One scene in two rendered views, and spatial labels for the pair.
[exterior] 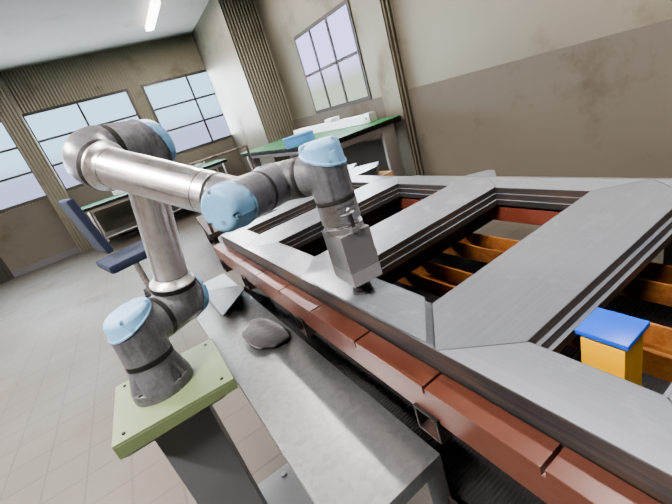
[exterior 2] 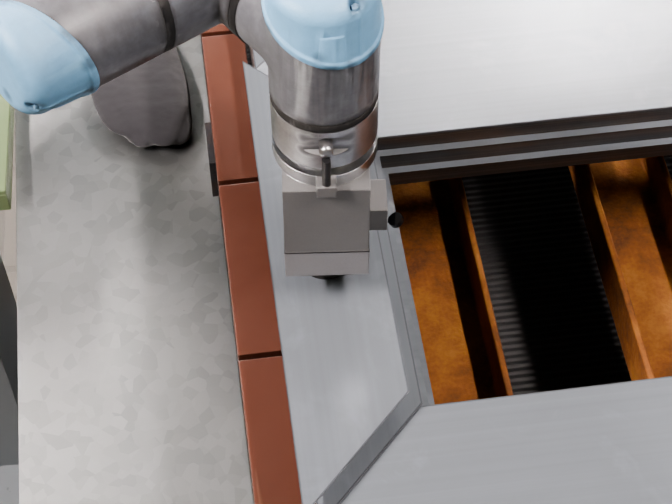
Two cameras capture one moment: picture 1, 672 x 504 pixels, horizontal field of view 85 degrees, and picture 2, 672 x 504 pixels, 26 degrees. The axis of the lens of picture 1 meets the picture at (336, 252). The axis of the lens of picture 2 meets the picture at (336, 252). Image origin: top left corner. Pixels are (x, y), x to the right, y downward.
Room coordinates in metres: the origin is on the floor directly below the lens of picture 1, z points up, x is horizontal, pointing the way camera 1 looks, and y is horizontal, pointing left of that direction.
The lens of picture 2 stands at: (0.03, -0.25, 1.82)
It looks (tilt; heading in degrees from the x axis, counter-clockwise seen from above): 54 degrees down; 19
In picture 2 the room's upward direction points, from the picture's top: straight up
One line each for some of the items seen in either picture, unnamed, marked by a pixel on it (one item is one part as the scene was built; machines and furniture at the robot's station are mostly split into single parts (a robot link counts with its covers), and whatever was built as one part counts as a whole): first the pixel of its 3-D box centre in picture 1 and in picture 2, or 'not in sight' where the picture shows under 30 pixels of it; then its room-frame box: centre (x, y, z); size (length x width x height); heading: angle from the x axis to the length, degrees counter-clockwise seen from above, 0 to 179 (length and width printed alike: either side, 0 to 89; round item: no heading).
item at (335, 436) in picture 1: (253, 341); (111, 75); (0.96, 0.32, 0.66); 1.30 x 0.20 x 0.03; 27
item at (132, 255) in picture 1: (125, 250); not in sight; (3.27, 1.79, 0.57); 0.66 x 0.63 x 1.14; 109
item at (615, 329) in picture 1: (611, 331); not in sight; (0.36, -0.31, 0.88); 0.06 x 0.06 x 0.02; 27
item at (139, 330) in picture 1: (138, 329); not in sight; (0.83, 0.53, 0.87); 0.13 x 0.12 x 0.14; 149
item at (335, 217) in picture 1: (340, 211); (324, 117); (0.66, -0.03, 1.06); 0.08 x 0.08 x 0.05
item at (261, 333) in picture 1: (262, 333); (136, 78); (0.94, 0.28, 0.69); 0.20 x 0.10 x 0.03; 34
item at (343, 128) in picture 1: (311, 165); not in sight; (5.17, -0.05, 0.51); 2.86 x 1.12 x 1.02; 25
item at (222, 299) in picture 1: (225, 295); not in sight; (1.29, 0.45, 0.70); 0.39 x 0.12 x 0.04; 27
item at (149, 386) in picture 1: (156, 369); not in sight; (0.82, 0.53, 0.76); 0.15 x 0.15 x 0.10
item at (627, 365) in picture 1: (611, 389); not in sight; (0.36, -0.31, 0.78); 0.05 x 0.05 x 0.19; 27
